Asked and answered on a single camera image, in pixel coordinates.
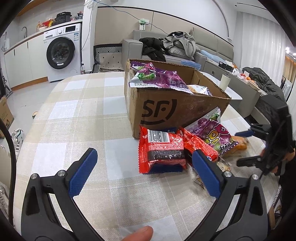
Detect purple printed packet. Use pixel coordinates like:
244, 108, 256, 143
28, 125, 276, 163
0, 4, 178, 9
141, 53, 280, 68
129, 61, 188, 90
185, 107, 238, 158

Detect brown cardboard box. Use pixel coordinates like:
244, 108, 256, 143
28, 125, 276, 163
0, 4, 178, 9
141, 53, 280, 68
124, 59, 232, 139

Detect white green sneaker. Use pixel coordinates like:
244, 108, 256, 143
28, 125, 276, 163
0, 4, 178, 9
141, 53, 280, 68
10, 128, 25, 151

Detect black box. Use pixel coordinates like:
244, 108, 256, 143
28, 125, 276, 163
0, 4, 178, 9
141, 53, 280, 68
218, 61, 234, 71

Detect black patterned chair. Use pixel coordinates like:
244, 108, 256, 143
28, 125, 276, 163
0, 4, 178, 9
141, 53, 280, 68
93, 44, 123, 72

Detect light blue pillow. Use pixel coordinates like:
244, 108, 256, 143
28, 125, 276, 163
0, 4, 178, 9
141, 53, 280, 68
200, 50, 216, 62

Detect white washing machine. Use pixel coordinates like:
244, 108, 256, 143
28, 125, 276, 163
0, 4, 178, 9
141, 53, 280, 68
43, 23, 83, 82

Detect red packet black label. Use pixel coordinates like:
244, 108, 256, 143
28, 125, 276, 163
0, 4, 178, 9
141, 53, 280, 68
138, 125, 188, 174

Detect blue packet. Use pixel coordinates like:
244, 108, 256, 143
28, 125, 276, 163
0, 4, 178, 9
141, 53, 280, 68
148, 162, 185, 175

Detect grey clothes pile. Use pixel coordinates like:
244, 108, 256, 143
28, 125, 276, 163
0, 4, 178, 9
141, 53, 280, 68
162, 31, 201, 59

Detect orange packet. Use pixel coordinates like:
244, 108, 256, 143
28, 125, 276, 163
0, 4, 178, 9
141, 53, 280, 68
228, 136, 250, 152

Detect grey side cabinet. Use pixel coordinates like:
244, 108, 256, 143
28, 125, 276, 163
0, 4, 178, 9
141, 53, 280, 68
203, 60, 263, 116

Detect white fries-print packet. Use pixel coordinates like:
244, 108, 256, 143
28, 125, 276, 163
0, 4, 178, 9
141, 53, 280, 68
187, 85, 213, 96

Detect white lower cabinets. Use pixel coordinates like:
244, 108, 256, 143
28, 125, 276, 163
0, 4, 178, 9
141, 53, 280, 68
4, 35, 49, 91

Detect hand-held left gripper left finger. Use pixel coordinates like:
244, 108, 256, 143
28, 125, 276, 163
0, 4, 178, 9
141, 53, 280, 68
21, 148, 104, 241

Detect black pressure cooker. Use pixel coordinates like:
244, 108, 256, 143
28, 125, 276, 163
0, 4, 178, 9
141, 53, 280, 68
56, 12, 73, 24

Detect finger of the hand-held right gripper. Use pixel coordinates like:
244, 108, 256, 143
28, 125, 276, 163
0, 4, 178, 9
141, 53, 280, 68
235, 124, 271, 139
236, 155, 269, 167

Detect white marble coffee table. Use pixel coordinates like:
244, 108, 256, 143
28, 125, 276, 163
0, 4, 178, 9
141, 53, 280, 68
200, 70, 243, 101

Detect white curtain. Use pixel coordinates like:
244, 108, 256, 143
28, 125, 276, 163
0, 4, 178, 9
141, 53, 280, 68
240, 11, 292, 77

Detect white tumbler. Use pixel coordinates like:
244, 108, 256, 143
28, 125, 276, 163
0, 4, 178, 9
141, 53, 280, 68
219, 74, 231, 91

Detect grey sofa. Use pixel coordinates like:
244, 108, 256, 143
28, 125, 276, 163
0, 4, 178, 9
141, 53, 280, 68
122, 28, 234, 72

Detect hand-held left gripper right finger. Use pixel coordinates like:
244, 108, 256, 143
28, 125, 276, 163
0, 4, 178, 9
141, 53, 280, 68
185, 149, 270, 241

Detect black padded jacket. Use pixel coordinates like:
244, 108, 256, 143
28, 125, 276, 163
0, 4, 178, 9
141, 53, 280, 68
242, 67, 287, 102

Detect small printed cardboard box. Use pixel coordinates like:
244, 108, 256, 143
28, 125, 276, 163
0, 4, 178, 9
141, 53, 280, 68
0, 96, 15, 139

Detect person's right hand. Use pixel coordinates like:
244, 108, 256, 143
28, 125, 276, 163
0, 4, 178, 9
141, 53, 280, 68
260, 148, 296, 176

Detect person's left hand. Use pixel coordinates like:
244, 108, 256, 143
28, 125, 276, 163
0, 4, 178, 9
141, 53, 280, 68
120, 226, 154, 241

